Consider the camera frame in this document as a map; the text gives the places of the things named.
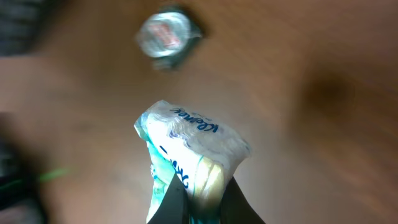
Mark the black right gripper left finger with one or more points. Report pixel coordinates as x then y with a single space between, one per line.
174 207

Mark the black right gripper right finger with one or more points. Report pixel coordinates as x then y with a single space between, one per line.
235 209

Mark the small teal candy box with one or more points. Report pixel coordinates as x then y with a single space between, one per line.
202 152

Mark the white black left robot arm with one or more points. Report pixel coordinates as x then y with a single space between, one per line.
20 198

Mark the dark grey plastic basket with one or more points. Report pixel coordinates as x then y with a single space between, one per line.
22 21

